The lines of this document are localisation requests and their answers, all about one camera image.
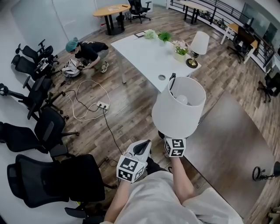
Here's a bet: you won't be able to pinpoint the black swivel office chair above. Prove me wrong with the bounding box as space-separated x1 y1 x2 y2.
227 26 259 64
128 0 152 24
257 72 280 103

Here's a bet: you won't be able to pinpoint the round orange wooden table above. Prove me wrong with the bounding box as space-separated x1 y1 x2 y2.
92 3 131 36

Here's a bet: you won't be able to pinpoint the person's left forearm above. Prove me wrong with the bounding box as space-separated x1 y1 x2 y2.
104 180 137 224

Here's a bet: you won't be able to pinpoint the round pale wooden table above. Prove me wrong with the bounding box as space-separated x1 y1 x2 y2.
179 0 208 25

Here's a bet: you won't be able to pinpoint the black white gripper device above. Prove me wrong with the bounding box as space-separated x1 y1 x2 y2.
35 57 51 73

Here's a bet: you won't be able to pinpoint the black metal railing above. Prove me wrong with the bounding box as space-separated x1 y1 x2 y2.
168 0 277 68

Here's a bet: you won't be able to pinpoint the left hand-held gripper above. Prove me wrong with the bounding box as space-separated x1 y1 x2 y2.
116 139 152 183

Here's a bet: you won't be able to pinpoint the white green flower bouquet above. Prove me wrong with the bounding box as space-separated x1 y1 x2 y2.
143 29 158 40

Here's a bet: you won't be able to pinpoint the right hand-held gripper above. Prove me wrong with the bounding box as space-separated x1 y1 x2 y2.
164 137 186 158

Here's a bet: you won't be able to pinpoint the person's right forearm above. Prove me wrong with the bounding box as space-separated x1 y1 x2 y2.
169 155 196 205

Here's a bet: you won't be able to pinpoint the cluster of black office chairs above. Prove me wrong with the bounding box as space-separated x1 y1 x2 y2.
0 39 114 219

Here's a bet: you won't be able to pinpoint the white rectangular table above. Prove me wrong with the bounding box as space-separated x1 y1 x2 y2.
110 32 202 94

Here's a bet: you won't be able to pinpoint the green potted plant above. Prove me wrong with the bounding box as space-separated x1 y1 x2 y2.
157 31 173 46

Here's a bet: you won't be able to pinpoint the person's light grey shirt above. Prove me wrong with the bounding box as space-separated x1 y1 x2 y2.
113 169 244 224

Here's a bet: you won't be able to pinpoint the white lamp with gold base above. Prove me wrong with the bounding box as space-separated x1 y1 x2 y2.
185 31 210 69

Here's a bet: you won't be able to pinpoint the person's black trousers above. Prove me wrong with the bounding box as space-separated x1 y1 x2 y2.
145 156 173 175

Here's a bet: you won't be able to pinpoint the pink flowers in pale pot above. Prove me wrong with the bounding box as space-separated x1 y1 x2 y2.
172 40 190 63

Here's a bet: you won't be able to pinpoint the large dark brown table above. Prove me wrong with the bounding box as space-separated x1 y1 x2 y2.
181 89 276 219

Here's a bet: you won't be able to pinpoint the white power strip with cables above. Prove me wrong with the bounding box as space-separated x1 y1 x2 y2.
72 80 111 122

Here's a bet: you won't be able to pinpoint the row of small shelf items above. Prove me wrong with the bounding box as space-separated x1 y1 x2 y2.
198 10 228 30

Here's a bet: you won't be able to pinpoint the black power cable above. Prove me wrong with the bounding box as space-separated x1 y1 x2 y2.
102 108 124 155
52 89 98 110

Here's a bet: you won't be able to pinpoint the white shade table lamp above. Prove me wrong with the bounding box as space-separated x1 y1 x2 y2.
151 73 207 140

